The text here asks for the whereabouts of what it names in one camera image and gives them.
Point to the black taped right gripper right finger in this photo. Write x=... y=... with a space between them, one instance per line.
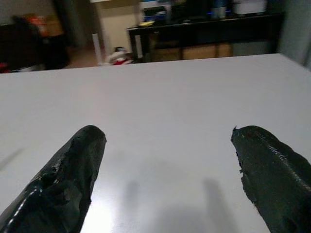
x=272 y=174

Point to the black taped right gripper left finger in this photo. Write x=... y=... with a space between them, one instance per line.
x=65 y=184

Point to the white and red bag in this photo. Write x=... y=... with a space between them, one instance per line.
x=119 y=58

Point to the white upright tube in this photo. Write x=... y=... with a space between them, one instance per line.
x=96 y=49

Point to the dark low cabinet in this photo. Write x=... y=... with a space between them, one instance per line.
x=29 y=48

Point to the black sideboard cabinet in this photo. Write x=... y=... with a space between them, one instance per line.
x=206 y=36

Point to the orange box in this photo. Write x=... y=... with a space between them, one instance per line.
x=40 y=25

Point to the white rice cooker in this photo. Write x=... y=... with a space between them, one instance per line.
x=249 y=6

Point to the blue bottle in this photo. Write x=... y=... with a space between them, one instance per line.
x=218 y=9

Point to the yellow cloth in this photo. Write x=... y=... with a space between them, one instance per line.
x=146 y=23

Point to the blue and white box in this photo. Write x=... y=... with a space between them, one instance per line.
x=155 y=11

